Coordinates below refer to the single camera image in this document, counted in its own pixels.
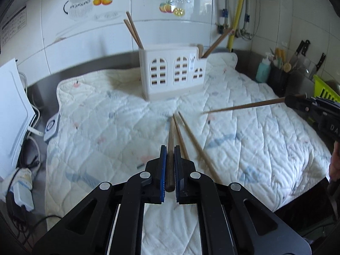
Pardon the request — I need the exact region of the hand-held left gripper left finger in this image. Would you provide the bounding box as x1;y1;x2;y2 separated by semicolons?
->
33;145;168;255

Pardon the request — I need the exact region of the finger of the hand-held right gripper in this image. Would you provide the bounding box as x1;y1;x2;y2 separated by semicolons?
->
285;93;311;111

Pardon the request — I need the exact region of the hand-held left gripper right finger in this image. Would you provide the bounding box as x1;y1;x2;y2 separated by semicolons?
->
174;145;313;255

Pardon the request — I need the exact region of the brown wooden chopstick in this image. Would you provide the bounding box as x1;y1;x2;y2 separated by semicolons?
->
178;111;224;185
202;28;234;58
203;97;287;114
166;116;176;192
172;113;190;161
126;11;145;50
123;18;142;50

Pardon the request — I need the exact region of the white house-shaped utensil holder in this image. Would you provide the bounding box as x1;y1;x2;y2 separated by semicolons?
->
138;45;208;102

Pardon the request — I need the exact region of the person's right hand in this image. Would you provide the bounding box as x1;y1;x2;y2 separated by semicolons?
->
329;141;340;183

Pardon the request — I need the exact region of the green dish rack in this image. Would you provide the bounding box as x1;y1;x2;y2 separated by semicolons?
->
312;74;340;103

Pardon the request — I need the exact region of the black utensil cup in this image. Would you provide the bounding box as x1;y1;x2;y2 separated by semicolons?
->
268;65;292;98

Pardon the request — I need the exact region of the teal soap bottle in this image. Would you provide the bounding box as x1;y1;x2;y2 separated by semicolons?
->
255;52;272;84

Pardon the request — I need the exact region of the white quilted printed mat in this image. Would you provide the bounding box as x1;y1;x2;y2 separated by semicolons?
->
44;51;332;255

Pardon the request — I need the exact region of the yellow gas pipe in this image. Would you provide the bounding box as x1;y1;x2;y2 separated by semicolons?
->
227;0;250;52

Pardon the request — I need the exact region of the small white blue device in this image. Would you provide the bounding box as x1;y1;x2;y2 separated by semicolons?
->
44;113;61;142

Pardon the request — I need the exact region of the white countertop oven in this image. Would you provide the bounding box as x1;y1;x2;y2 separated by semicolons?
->
0;58;37;180

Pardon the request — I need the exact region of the black-handled kitchen knife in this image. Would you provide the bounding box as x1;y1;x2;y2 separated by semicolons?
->
309;53;327;80
289;40;311;70

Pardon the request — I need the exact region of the braided metal hose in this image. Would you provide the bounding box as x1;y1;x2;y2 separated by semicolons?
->
224;0;230;30
243;0;250;31

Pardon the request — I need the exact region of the black power cable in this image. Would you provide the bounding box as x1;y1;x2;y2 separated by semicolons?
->
15;214;62;245

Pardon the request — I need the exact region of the printed wall label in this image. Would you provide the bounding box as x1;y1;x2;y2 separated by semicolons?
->
0;4;28;42

